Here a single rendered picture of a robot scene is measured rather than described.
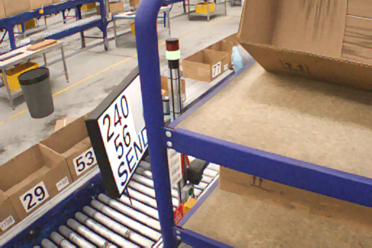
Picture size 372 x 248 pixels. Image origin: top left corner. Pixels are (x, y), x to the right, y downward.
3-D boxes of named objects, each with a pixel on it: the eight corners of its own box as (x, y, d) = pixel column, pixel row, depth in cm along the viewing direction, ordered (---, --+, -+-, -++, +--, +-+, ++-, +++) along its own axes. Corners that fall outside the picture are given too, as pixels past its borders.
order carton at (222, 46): (229, 69, 308) (229, 52, 300) (203, 65, 322) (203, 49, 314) (244, 58, 337) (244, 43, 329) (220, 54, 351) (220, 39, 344)
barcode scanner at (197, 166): (211, 171, 151) (210, 155, 146) (199, 188, 143) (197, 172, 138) (200, 167, 155) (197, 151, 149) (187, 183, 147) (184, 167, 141)
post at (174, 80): (184, 236, 154) (171, 73, 114) (176, 232, 157) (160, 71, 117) (195, 222, 163) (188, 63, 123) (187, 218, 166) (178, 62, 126)
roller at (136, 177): (195, 208, 168) (195, 202, 166) (124, 178, 194) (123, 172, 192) (200, 203, 172) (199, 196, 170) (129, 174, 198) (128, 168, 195)
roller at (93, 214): (160, 247, 143) (154, 254, 140) (88, 208, 169) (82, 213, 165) (158, 242, 140) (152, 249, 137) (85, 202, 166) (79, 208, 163)
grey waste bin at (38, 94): (51, 119, 420) (41, 78, 391) (22, 121, 420) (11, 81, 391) (61, 104, 465) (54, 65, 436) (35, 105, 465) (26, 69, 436)
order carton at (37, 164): (20, 222, 133) (8, 197, 126) (-4, 198, 148) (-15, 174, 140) (73, 182, 162) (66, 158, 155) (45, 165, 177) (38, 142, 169)
